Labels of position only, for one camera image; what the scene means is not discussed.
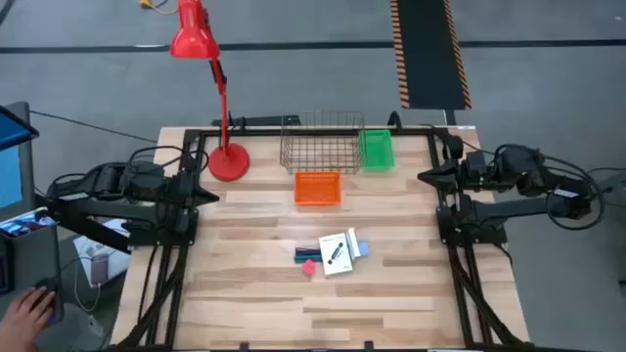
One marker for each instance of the black computer mouse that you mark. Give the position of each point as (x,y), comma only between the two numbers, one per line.
(49,284)

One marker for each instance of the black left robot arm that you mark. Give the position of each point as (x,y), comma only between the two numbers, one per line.
(98,210)

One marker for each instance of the black aluminium table frame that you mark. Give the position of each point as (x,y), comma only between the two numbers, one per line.
(313,132)

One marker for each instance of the black bar behind table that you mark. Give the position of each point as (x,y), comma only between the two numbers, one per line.
(264,120)

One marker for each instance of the grey side desk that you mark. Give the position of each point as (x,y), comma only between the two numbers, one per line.
(34,254)

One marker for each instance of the person's hand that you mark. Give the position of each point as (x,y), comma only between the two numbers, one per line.
(24,318)

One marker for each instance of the white paper sheet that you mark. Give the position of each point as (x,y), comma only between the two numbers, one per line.
(85,249)

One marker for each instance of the computer monitor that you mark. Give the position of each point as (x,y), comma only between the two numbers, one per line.
(10,176)

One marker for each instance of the red desk lamp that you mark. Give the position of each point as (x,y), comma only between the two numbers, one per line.
(229,163)

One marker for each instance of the green plastic basket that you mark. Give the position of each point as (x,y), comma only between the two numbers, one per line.
(376,151)

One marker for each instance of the light blue cube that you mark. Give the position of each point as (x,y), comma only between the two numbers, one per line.
(366,250)

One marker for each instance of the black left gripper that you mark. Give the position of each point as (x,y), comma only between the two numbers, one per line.
(182,198)

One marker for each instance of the white box with tool print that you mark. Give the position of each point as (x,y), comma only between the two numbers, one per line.
(335,254)

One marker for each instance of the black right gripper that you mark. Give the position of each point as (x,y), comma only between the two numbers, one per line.
(473,180)

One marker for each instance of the teal pen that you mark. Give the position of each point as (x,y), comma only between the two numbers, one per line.
(307,259)

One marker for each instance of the black orange-striped floor mat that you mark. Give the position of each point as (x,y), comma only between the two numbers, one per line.
(430,54)

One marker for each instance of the orange plastic basket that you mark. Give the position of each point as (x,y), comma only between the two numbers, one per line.
(318,188)

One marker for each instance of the white label card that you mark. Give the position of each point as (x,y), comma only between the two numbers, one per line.
(353,243)

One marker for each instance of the dark purple pen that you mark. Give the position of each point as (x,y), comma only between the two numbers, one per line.
(307,250)

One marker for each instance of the smartphone with lit screen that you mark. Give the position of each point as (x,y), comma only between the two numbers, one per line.
(24,225)

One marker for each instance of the maroon power bank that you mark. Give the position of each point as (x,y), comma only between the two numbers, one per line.
(99,269)

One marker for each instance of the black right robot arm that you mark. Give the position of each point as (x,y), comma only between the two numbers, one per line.
(513,207)

